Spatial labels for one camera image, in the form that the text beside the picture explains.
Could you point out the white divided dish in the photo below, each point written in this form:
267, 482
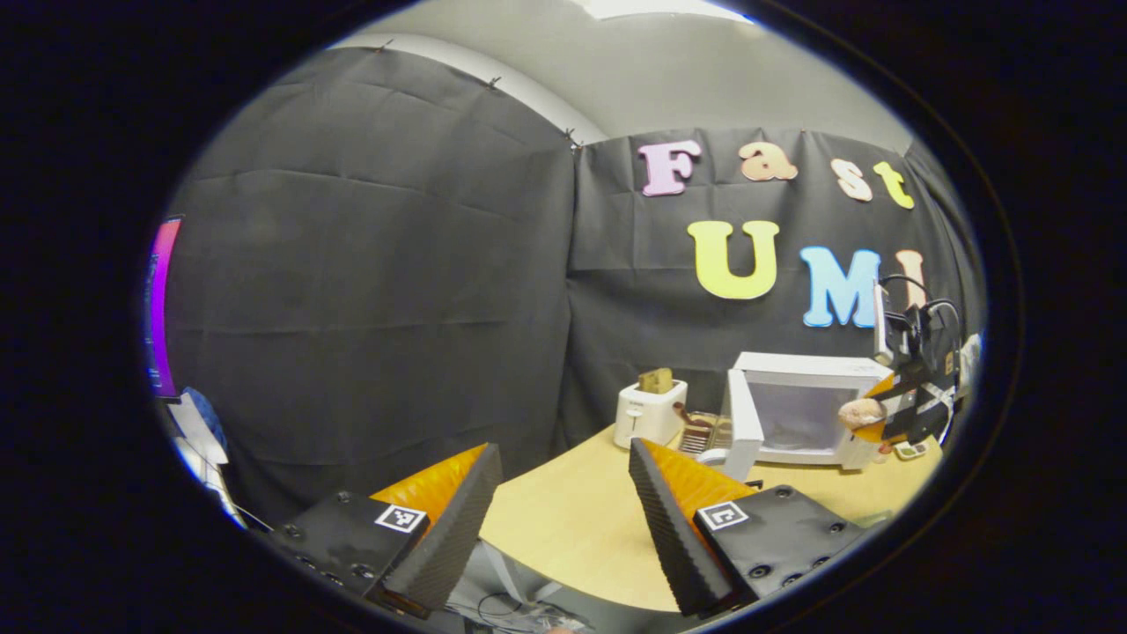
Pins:
910, 451

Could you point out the brown bread slice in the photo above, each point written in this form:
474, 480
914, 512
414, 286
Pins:
655, 380

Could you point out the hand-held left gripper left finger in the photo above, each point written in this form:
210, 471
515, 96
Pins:
449, 537

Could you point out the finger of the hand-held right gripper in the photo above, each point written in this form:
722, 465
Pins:
916, 380
920, 424

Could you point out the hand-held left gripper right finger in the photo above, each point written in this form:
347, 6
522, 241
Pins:
673, 537

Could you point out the white microwave oven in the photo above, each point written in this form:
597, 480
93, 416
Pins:
792, 364

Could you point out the white toaster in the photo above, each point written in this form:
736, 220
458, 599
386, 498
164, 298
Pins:
647, 418

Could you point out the large ceiling light panel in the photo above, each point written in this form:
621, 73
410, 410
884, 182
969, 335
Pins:
660, 7

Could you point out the purple lit screen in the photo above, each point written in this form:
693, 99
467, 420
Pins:
163, 308

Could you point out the pink meat piece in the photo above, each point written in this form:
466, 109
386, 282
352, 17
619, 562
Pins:
861, 411

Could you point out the metal utensil holder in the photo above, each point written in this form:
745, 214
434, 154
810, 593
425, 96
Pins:
709, 433

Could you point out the black backdrop cloth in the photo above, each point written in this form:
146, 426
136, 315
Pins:
370, 264

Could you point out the brown wooden spoon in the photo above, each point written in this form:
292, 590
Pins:
687, 416

